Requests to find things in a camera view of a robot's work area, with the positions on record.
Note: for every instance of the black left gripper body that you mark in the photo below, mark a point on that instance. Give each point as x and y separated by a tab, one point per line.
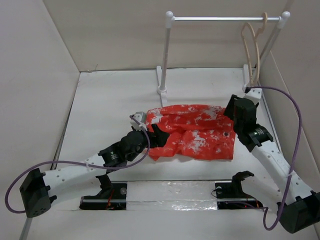
144	144

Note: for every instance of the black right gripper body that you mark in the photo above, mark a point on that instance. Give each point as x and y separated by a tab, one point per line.
229	110

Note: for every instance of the red white patterned trousers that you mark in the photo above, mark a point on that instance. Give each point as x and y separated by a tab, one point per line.
198	131

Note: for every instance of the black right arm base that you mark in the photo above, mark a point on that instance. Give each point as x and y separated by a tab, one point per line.
230	196

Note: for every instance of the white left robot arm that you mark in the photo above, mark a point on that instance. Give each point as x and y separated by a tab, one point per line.
41	190

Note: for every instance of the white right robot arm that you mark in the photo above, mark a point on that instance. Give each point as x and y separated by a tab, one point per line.
297	205

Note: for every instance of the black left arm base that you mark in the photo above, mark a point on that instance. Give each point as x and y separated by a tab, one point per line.
111	197

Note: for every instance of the wooden clothes hanger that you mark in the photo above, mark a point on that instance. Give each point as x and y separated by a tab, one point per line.
249	38

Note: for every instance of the white clothes rack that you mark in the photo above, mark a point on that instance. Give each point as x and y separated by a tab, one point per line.
256	26

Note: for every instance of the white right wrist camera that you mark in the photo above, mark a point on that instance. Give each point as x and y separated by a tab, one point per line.
253	94

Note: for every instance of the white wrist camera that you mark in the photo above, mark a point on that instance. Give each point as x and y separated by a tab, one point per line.
253	94
138	121

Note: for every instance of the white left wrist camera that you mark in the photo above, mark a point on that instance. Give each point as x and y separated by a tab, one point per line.
138	121

